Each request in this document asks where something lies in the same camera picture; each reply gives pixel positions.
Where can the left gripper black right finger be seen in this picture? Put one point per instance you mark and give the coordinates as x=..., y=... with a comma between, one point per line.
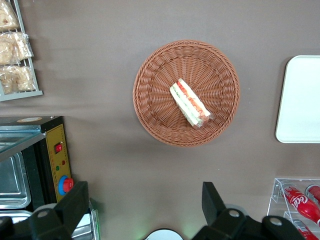
x=215, y=207

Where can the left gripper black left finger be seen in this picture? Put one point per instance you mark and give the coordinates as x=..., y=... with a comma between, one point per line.
x=72, y=207

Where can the triangle sandwich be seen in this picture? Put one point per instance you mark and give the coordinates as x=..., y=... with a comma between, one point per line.
x=190, y=102

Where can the cream plastic serving tray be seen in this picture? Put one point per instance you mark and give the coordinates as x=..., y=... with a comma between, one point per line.
x=300, y=100

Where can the round brown wicker basket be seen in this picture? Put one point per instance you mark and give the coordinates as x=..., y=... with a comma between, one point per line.
x=155, y=75

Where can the grey metal warmer drawer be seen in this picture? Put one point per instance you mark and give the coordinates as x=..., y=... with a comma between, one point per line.
x=92, y=220

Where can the steel food pan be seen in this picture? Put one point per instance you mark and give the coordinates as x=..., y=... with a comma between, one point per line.
x=12, y=185
x=15, y=215

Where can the clear acrylic bottle rack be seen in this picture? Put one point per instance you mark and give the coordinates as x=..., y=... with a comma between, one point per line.
x=275, y=190

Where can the black food warmer yellow panel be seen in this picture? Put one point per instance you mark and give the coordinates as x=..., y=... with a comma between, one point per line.
x=56, y=140

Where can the red cola bottle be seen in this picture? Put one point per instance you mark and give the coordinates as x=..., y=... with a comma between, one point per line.
x=301, y=203
x=303, y=230
x=314, y=192

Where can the clear bag of crackers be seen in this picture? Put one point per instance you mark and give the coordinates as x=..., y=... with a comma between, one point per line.
x=7, y=15
x=17, y=78
x=15, y=47

